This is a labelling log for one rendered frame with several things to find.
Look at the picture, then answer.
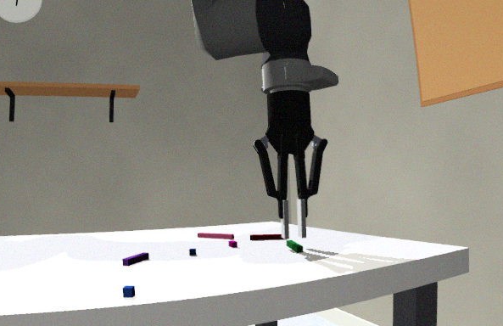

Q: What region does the dark red rod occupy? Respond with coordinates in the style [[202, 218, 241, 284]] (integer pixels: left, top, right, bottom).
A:
[[250, 234, 283, 240]]

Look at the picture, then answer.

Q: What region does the green rod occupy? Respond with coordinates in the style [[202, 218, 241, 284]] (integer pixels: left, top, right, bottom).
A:
[[287, 240, 303, 253]]

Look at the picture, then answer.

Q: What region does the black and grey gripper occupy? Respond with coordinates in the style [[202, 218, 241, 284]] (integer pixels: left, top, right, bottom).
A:
[[253, 90, 327, 239]]

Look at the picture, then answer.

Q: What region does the purple rod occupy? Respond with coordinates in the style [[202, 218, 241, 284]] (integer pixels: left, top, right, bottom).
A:
[[122, 252, 149, 266]]

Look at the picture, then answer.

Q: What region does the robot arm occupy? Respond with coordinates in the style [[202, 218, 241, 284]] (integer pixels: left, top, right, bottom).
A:
[[191, 0, 338, 94]]

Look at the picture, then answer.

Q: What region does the pink rod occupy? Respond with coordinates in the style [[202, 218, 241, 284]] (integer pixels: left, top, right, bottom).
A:
[[198, 233, 234, 239]]

